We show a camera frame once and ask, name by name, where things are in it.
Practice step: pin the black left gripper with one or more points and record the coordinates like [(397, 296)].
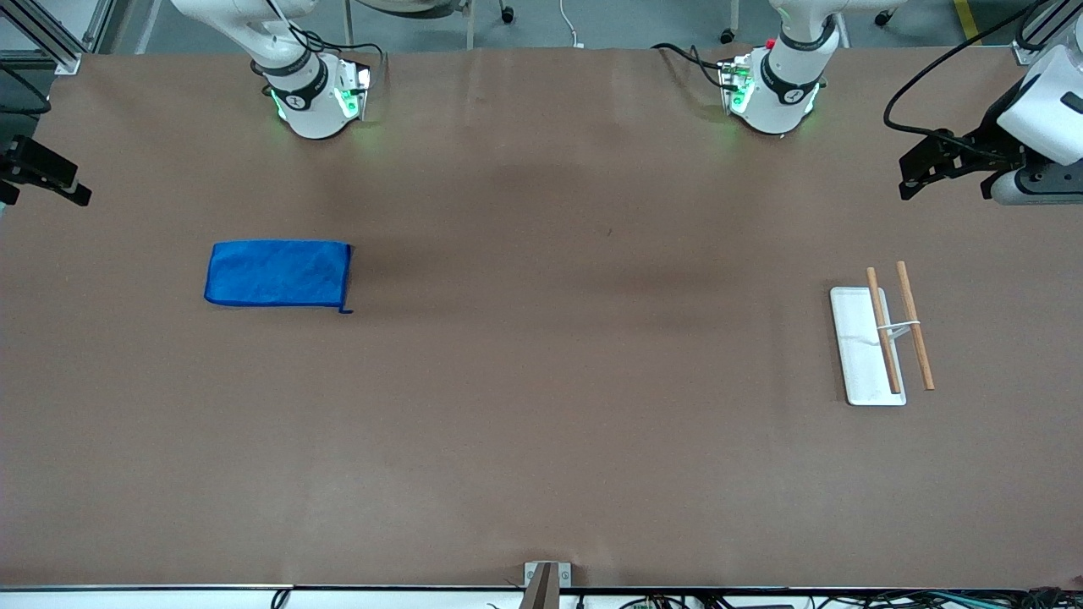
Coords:
[(995, 139)]

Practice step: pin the blue microfibre towel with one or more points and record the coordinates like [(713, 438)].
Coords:
[(279, 273)]

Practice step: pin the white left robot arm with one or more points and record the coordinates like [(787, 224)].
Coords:
[(783, 93)]

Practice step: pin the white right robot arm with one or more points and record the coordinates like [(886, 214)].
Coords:
[(313, 110)]

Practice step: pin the white towel rack wooden bars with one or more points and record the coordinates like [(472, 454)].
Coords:
[(859, 355)]

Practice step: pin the aluminium frame post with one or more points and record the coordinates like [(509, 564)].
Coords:
[(1036, 41), (51, 46)]

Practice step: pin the grey metal mount bracket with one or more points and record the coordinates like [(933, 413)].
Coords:
[(547, 584)]

